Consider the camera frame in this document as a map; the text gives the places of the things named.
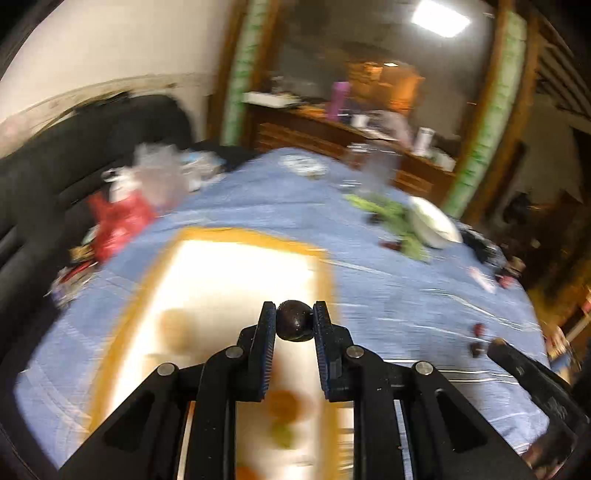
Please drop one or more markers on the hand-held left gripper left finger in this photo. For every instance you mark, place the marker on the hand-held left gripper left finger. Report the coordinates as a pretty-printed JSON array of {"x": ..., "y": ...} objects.
[{"x": 268, "y": 341}]

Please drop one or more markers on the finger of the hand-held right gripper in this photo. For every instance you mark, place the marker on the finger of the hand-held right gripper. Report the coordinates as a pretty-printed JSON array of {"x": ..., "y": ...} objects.
[{"x": 521, "y": 367}]

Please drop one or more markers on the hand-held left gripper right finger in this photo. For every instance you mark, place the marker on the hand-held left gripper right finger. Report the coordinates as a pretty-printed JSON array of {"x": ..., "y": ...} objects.
[{"x": 322, "y": 341}]

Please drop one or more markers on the dark round plum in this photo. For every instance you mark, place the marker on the dark round plum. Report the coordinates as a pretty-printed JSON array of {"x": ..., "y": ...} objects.
[{"x": 295, "y": 321}]

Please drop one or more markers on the white tray with orange rim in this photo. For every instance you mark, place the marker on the white tray with orange rim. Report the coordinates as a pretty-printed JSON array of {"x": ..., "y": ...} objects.
[{"x": 221, "y": 286}]

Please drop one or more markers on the round green fruit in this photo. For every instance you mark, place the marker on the round green fruit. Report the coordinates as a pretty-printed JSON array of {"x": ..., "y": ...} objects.
[{"x": 284, "y": 434}]

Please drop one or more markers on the small dark red fruit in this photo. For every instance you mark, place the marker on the small dark red fruit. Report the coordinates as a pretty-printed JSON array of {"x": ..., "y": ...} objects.
[
  {"x": 475, "y": 349},
  {"x": 391, "y": 244},
  {"x": 480, "y": 329}
]

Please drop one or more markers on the orange fruit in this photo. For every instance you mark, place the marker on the orange fruit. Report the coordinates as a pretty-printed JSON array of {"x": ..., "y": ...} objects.
[
  {"x": 281, "y": 406},
  {"x": 247, "y": 473}
]

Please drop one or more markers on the blue checked tablecloth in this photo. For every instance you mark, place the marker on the blue checked tablecloth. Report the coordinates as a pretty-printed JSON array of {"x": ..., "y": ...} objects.
[{"x": 369, "y": 286}]

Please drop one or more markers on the white printed card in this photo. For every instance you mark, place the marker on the white printed card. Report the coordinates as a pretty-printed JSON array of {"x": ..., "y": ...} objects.
[{"x": 482, "y": 278}]

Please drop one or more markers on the green leafy vegetable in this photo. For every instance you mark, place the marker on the green leafy vegetable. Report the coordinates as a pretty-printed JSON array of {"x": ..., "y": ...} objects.
[{"x": 392, "y": 217}]

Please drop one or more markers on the white bowl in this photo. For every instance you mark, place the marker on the white bowl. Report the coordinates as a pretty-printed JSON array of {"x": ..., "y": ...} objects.
[{"x": 434, "y": 222}]

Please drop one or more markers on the patterned plate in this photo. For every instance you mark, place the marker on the patterned plate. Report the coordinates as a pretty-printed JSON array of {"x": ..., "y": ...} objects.
[{"x": 302, "y": 165}]

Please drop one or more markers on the red plastic bag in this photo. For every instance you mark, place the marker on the red plastic bag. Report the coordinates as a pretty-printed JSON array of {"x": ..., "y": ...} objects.
[{"x": 117, "y": 221}]

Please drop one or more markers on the wooden counter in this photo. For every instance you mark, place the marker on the wooden counter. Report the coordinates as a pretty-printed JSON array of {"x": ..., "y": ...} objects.
[{"x": 351, "y": 143}]

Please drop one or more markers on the white cup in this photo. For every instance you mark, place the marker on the white cup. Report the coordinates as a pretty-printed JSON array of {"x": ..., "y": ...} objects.
[{"x": 360, "y": 121}]

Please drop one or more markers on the white tube container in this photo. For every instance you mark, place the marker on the white tube container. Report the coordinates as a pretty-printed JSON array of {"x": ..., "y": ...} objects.
[{"x": 425, "y": 140}]

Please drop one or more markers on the crumpled clear plastic bag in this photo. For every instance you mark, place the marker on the crumpled clear plastic bag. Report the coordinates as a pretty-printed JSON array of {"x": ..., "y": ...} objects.
[{"x": 395, "y": 125}]

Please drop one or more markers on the pink bottle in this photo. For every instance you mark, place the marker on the pink bottle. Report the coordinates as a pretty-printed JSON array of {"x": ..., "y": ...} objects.
[{"x": 339, "y": 99}]

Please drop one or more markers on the black sofa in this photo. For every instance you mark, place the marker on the black sofa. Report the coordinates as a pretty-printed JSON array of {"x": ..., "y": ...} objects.
[{"x": 69, "y": 161}]

